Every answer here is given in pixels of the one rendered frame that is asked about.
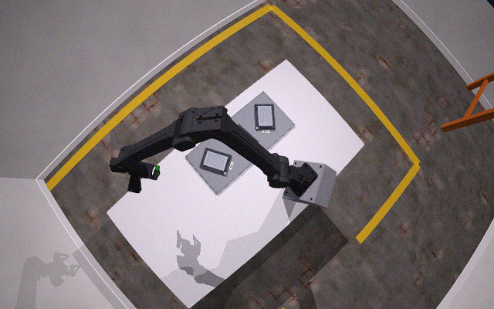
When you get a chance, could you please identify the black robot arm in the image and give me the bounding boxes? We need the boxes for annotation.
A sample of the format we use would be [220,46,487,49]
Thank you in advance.
[109,105,318,197]

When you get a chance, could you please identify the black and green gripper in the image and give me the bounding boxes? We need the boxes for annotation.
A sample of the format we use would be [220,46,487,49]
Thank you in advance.
[140,161,161,181]

